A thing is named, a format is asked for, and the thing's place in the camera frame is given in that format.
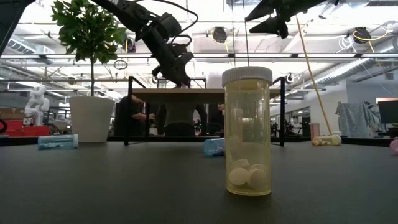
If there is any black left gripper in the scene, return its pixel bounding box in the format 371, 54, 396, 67
142, 14, 193, 88

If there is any grey cloth cover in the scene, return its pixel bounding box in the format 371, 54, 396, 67
335, 100, 384, 139

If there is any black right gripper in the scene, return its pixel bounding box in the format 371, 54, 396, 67
244, 0, 340, 40

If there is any yellow pill bottle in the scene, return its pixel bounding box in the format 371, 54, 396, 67
312, 134, 343, 147
221, 65, 274, 197

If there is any yellow hanging cable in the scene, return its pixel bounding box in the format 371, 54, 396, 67
295, 15, 333, 136

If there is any person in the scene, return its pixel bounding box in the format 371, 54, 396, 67
157, 103, 208, 138
114, 95, 156, 137
207, 103, 225, 135

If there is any black monitor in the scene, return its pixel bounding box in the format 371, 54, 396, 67
377, 98, 398, 125

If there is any white humanoid robot figure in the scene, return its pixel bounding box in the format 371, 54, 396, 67
24, 86, 50, 127

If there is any black ceiling cable reel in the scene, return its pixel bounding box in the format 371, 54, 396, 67
353, 26, 373, 44
124, 37, 137, 54
212, 26, 228, 44

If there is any silver ventilation duct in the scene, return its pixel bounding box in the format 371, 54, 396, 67
306, 57, 398, 90

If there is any green leafy plant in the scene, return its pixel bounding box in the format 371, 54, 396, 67
50, 0, 127, 97

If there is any red box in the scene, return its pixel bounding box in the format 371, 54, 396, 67
0, 119, 50, 138

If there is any long ceiling light strip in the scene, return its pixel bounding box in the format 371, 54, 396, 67
0, 52, 398, 60

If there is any white plant pot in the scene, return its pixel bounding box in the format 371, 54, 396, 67
68, 95, 115, 143

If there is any wooden shelf black frame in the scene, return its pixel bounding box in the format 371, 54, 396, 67
124, 75, 287, 147

